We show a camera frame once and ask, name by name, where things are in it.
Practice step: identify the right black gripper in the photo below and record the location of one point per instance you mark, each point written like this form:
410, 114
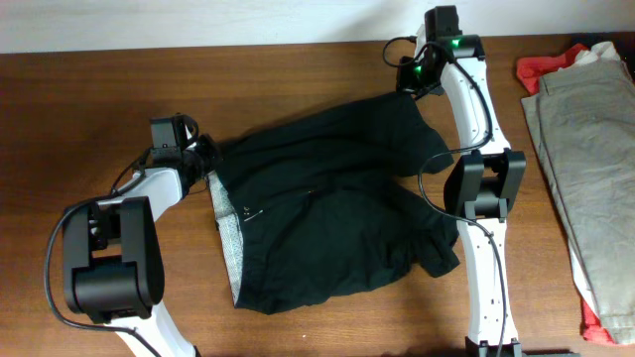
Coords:
414, 84

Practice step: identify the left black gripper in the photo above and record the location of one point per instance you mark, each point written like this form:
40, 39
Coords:
207, 155

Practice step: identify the black shorts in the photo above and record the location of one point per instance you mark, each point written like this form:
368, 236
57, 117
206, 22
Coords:
315, 209

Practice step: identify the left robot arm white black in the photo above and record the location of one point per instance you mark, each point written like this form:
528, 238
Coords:
113, 271

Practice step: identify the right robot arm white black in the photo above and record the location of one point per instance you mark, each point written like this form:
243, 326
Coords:
480, 191

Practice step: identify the red garment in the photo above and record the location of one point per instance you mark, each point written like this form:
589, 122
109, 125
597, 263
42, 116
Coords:
529, 71

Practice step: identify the khaki grey shorts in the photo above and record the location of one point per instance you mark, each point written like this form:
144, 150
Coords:
582, 125

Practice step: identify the white garment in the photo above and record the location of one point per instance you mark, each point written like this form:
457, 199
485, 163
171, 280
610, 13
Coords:
599, 52

